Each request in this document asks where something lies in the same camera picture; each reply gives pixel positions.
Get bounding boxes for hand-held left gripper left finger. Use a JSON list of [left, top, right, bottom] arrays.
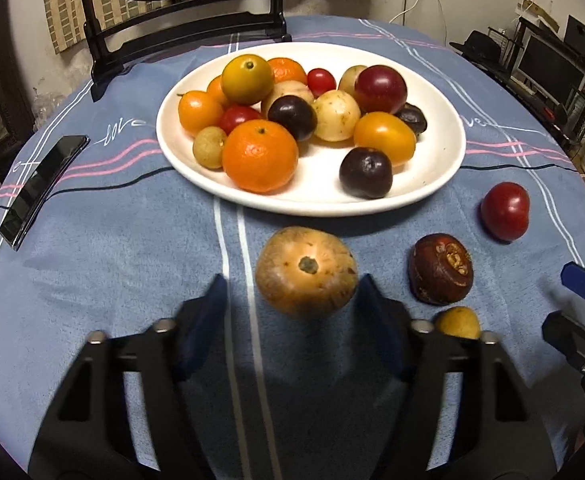
[[27, 274, 229, 480]]

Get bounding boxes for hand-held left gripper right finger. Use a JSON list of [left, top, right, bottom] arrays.
[[357, 274, 558, 480]]

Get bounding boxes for large orange mandarin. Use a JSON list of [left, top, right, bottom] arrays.
[[222, 119, 299, 195]]

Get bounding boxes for checked beige curtain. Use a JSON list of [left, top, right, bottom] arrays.
[[40, 0, 383, 56]]

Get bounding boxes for dark purple mangosteen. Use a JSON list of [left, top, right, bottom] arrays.
[[395, 102, 428, 137]]

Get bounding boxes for black speaker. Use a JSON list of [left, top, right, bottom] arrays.
[[565, 15, 585, 58]]

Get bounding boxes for white oval plate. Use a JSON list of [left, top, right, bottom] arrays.
[[156, 42, 467, 218]]

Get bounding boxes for brown potato-like fruit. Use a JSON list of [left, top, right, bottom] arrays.
[[261, 80, 315, 118]]

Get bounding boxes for white power cable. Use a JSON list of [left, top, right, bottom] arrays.
[[389, 0, 448, 31]]

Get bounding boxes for spotted tan brown fruit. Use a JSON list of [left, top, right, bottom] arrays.
[[255, 226, 359, 317]]

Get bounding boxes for black smartphone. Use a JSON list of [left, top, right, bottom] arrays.
[[0, 135, 90, 252]]

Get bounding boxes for yellow-orange mandarin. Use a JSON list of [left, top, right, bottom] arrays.
[[353, 111, 417, 167]]

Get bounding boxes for small yellow round fruit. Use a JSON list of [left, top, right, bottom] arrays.
[[193, 126, 229, 170], [435, 306, 482, 341]]

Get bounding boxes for blue striped tablecloth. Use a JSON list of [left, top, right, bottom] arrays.
[[0, 15, 585, 471]]

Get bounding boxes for clear plastic bags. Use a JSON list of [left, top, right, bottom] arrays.
[[31, 82, 76, 128]]

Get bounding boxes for small orange mandarin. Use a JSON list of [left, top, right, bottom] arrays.
[[178, 90, 224, 137]]

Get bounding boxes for small red cherry tomato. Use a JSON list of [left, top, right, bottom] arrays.
[[306, 68, 337, 98]]

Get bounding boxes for black hat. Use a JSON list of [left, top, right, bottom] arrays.
[[449, 30, 508, 66]]

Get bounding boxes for reddish brown mangosteen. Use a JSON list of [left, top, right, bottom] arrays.
[[407, 233, 474, 306]]

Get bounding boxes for round goldfish table screen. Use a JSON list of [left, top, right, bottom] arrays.
[[75, 0, 293, 103]]

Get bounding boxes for black computer desk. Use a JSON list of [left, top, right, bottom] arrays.
[[452, 50, 585, 161]]

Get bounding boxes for black computer monitor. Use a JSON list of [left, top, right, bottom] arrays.
[[515, 35, 585, 108]]

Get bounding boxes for pale yellow round fruit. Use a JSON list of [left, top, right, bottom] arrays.
[[312, 89, 362, 142]]

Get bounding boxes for yellow flat box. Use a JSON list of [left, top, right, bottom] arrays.
[[517, 0, 560, 31]]

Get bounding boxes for dark purple plum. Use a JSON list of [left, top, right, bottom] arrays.
[[339, 147, 394, 199], [267, 95, 318, 142]]

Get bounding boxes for yellow-green mandarin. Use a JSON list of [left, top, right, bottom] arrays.
[[221, 54, 275, 106]]

